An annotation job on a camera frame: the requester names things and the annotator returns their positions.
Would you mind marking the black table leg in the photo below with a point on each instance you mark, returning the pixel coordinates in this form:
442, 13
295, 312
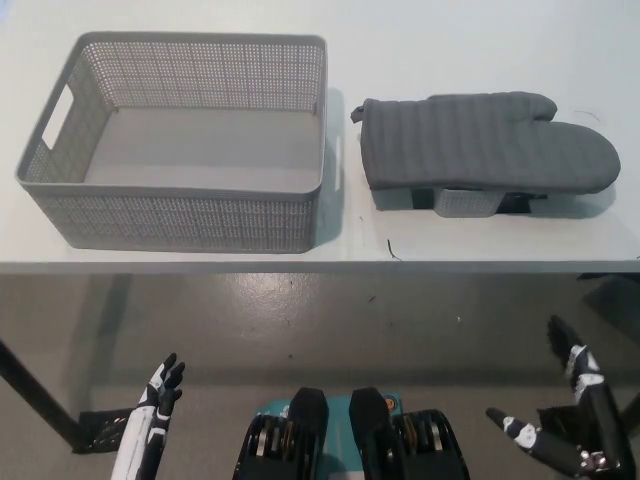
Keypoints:
40, 395

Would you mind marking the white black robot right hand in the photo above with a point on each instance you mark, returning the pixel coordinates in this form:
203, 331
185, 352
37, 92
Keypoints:
590, 400

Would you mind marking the large grey perforated plastic basket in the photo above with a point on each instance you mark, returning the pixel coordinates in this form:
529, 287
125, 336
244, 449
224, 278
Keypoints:
200, 145

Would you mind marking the thin black thread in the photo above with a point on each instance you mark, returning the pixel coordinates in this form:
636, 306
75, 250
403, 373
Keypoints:
392, 250
590, 114

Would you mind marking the black teal robot body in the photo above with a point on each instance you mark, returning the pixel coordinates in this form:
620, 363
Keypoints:
350, 440

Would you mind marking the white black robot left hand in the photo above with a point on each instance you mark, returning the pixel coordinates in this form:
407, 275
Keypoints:
150, 415

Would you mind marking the grey quilted oven glove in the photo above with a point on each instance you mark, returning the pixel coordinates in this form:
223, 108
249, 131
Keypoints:
465, 140

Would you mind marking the black table foot plate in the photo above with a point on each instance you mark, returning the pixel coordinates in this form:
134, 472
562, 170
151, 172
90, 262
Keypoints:
102, 430
552, 417

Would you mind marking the small grey perforated container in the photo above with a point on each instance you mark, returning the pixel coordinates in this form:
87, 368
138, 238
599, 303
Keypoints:
467, 202

